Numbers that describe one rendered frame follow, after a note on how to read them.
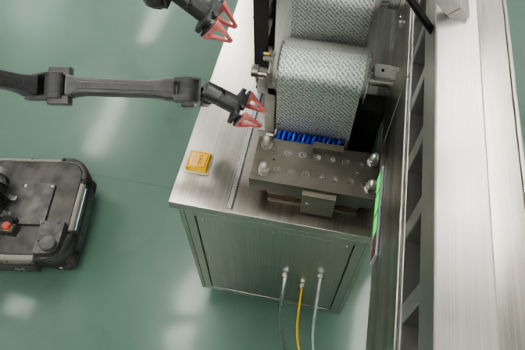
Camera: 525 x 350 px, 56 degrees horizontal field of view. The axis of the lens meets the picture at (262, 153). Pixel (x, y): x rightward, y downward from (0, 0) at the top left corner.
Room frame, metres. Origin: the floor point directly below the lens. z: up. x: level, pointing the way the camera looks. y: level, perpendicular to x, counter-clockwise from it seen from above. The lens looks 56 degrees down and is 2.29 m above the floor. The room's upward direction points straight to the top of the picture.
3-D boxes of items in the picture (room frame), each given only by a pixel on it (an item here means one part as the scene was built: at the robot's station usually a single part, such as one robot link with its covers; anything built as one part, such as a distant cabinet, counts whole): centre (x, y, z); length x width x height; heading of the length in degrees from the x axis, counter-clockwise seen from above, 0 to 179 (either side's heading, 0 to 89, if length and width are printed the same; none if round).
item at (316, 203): (0.71, -0.17, 0.97); 0.10 x 0.03 x 0.11; 79
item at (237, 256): (1.92, -0.28, 0.43); 2.52 x 0.64 x 0.86; 169
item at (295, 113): (0.93, -0.16, 1.11); 0.23 x 0.01 x 0.18; 79
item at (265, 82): (1.05, -0.01, 1.05); 0.06 x 0.05 x 0.31; 79
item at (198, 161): (0.90, 0.21, 0.91); 0.07 x 0.07 x 0.02; 79
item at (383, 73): (0.95, -0.34, 1.28); 0.06 x 0.05 x 0.02; 79
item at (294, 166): (0.80, -0.17, 1.00); 0.40 x 0.16 x 0.06; 79
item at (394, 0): (1.20, -0.38, 1.34); 0.07 x 0.07 x 0.07; 79
